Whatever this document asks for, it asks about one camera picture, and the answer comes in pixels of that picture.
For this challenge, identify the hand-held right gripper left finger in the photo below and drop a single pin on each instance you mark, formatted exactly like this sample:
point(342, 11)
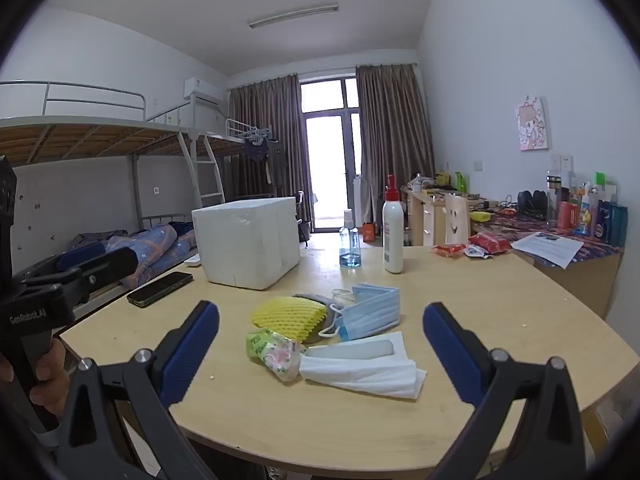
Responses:
point(192, 350)

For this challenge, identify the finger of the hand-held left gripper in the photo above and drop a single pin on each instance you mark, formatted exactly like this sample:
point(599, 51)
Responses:
point(112, 267)
point(80, 256)

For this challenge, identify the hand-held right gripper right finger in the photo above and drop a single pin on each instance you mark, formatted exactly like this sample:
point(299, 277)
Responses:
point(450, 355)

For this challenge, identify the green pink tissue pack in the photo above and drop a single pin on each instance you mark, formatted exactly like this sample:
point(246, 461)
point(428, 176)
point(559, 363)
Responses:
point(272, 352)

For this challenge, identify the white paper tissue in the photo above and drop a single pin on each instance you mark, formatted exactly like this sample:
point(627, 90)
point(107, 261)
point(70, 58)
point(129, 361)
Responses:
point(370, 375)

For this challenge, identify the blue face mask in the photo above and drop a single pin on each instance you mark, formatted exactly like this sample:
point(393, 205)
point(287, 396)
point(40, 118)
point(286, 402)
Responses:
point(370, 310)

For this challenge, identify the yellow foam fruit net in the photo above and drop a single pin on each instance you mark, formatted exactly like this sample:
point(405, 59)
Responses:
point(285, 315)

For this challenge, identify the white foam strip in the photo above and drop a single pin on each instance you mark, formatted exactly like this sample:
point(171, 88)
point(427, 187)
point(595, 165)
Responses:
point(350, 349)

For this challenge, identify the white foam box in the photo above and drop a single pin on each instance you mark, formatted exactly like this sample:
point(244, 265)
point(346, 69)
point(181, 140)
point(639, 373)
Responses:
point(240, 245)

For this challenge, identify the person's left hand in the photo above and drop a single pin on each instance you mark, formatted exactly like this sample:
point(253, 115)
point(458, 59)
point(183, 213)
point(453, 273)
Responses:
point(50, 370)

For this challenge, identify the blue patterned quilt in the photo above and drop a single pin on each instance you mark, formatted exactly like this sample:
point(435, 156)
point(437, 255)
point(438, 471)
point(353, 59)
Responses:
point(150, 245)

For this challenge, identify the black smartphone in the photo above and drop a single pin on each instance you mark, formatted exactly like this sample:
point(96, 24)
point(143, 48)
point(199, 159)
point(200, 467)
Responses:
point(160, 289)

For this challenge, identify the small red snack packet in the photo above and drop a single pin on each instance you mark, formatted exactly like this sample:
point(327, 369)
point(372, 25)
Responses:
point(449, 250)

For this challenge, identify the white snack packet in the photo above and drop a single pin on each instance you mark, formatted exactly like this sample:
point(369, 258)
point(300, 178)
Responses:
point(477, 253)

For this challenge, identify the large red snack packet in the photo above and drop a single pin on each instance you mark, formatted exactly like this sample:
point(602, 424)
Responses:
point(492, 242)

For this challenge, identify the clear plastic wrapper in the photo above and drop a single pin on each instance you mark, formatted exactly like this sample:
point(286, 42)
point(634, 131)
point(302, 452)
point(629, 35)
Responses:
point(345, 296)

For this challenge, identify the metal bunk bed with quilt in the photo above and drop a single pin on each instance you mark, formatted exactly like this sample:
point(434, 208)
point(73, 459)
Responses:
point(75, 135)

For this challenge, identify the white lotion bottle red pump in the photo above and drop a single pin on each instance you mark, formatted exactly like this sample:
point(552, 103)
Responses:
point(393, 235)

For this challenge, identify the white bed ladder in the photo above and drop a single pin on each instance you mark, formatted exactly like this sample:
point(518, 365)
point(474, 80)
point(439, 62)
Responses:
point(212, 180)

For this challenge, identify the wooden smiley face chair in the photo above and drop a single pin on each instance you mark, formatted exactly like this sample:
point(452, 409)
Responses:
point(456, 220)

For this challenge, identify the yellow sponge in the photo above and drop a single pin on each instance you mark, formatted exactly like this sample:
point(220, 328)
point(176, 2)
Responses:
point(481, 216)

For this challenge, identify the printed paper sheet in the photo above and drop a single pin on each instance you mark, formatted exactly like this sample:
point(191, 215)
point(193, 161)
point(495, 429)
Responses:
point(547, 249)

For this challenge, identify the blue spray bottle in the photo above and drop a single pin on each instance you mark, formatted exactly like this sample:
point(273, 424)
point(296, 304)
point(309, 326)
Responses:
point(349, 250)

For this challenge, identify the orange container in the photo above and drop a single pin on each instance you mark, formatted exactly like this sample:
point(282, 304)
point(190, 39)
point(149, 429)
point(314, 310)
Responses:
point(369, 231)

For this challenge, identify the black folding chair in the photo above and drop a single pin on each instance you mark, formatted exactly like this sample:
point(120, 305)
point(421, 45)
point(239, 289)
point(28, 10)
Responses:
point(303, 220)

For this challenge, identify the black headphones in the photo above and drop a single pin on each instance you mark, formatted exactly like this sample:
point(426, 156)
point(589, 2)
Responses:
point(532, 205)

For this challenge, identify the green packet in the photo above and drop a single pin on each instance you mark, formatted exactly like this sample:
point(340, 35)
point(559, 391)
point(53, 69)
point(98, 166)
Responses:
point(460, 181)

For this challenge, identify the white tower fan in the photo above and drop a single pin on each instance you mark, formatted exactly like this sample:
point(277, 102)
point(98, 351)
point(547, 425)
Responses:
point(357, 200)

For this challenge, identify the desk with patterned cloth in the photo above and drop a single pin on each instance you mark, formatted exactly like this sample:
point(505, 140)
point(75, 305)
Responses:
point(600, 252)

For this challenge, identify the dark hanging garment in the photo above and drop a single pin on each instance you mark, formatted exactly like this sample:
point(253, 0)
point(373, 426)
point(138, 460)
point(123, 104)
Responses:
point(256, 150)

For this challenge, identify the cluster of toiletry bottles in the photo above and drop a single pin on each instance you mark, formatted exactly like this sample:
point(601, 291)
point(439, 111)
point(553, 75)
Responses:
point(585, 210)

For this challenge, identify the white air conditioner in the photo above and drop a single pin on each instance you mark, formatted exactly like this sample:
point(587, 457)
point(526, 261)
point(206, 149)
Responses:
point(202, 89)

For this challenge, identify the brown curtain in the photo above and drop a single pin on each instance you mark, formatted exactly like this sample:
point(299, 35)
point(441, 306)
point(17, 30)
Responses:
point(395, 125)
point(280, 120)

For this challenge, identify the glass balcony door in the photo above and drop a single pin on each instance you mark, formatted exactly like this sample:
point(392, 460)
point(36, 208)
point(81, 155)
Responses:
point(330, 160)

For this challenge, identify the ceiling tube light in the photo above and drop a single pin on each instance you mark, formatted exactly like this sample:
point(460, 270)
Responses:
point(294, 16)

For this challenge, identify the white wall socket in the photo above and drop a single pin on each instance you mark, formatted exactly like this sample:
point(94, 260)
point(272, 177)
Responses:
point(562, 162)

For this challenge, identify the pink cartoon wall poster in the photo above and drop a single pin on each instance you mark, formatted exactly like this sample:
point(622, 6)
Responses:
point(533, 124)

